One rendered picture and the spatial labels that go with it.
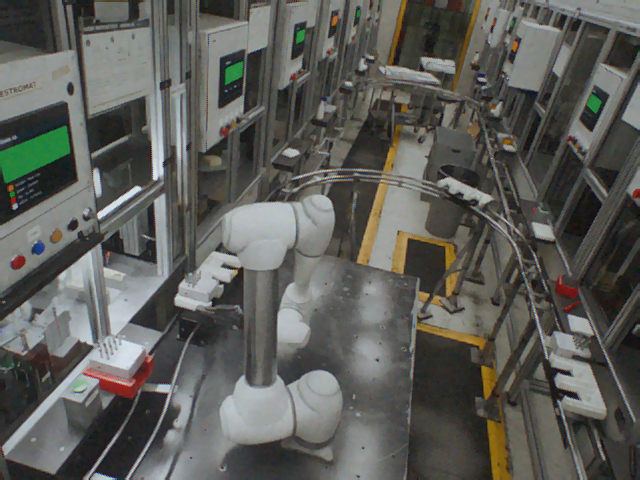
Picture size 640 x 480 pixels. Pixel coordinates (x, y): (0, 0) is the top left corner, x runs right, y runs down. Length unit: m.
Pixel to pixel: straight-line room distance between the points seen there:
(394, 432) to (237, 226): 0.99
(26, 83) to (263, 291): 0.73
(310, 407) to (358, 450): 0.30
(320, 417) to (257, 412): 0.21
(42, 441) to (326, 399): 0.78
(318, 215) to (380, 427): 0.88
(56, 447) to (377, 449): 0.99
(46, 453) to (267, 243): 0.78
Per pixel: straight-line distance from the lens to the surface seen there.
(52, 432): 1.52
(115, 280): 1.89
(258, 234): 1.24
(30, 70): 1.16
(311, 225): 1.28
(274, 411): 1.49
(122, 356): 1.52
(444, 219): 4.39
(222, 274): 2.02
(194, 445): 1.70
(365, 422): 1.82
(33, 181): 1.17
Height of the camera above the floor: 2.10
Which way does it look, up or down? 32 degrees down
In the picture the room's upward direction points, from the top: 10 degrees clockwise
